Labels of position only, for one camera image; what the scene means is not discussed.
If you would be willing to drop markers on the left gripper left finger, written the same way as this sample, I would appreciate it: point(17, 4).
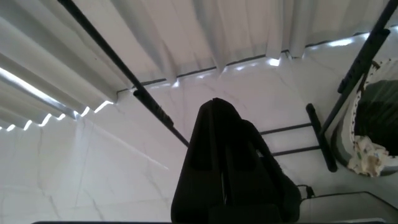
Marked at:
point(186, 193)

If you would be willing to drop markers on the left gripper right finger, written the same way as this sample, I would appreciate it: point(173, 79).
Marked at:
point(245, 180)

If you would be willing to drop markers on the black garment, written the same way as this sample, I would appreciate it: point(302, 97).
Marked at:
point(289, 199)

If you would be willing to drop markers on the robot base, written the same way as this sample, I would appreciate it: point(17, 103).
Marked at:
point(348, 208)

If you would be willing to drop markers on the white laundry basket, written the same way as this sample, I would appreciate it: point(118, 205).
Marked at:
point(376, 118)

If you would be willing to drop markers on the black clothes rack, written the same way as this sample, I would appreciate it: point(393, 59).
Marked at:
point(102, 43)

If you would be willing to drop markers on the cream printed garment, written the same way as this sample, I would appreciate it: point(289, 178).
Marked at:
point(368, 157)

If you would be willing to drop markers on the white curtain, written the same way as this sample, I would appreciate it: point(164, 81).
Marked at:
point(217, 25)

